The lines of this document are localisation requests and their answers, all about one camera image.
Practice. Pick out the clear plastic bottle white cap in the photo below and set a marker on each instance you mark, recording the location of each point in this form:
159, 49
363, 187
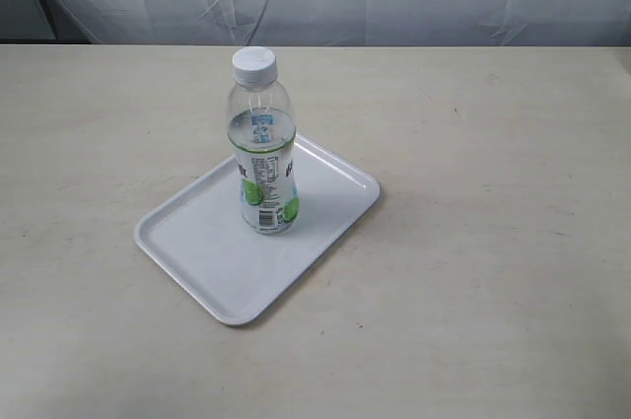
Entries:
262, 132

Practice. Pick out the white rectangular plastic tray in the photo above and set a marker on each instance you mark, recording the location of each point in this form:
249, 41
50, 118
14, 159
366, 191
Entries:
199, 238

